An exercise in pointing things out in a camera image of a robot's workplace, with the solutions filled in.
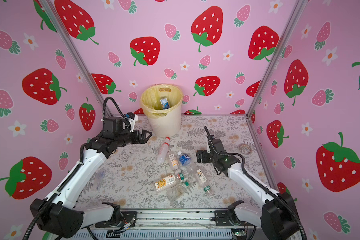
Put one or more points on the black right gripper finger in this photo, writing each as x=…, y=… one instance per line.
x=202, y=152
x=203, y=159

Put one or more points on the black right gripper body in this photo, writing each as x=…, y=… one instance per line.
x=214, y=159

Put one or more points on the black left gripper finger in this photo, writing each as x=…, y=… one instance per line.
x=144, y=133
x=143, y=139

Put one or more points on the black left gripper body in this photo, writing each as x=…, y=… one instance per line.
x=125, y=139

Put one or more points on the green cap bottle white label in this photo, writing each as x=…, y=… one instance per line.
x=203, y=181

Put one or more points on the white bottle red cap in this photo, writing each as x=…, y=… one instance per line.
x=163, y=151

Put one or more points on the clear bottle orange white label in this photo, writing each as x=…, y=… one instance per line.
x=173, y=161

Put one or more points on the blue cap bottle blue label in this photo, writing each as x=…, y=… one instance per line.
x=164, y=103

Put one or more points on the sunflower label bottle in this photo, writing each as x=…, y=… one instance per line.
x=166, y=183

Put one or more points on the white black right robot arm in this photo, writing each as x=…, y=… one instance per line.
x=277, y=217

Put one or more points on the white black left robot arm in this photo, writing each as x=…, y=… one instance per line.
x=56, y=213

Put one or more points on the yellow bin liner bag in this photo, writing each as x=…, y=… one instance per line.
x=150, y=100

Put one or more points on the cream plastic waste bin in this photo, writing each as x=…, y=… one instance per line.
x=166, y=126

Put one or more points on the clear bottle blue Chinese label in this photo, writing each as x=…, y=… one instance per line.
x=185, y=159

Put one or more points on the small bottle red green label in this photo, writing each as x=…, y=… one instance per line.
x=181, y=175

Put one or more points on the clear bottle green cap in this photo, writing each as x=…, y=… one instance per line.
x=178, y=190

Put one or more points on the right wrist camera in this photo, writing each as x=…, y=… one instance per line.
x=210, y=139

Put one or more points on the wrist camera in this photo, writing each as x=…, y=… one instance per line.
x=120, y=125
x=210, y=139

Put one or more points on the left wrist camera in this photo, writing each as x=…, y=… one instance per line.
x=120, y=125

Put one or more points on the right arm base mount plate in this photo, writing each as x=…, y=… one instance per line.
x=223, y=218

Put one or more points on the aluminium frame rail front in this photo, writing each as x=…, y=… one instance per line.
x=172, y=224

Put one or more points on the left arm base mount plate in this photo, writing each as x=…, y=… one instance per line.
x=124, y=218

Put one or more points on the right aluminium corner post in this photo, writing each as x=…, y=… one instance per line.
x=284, y=38

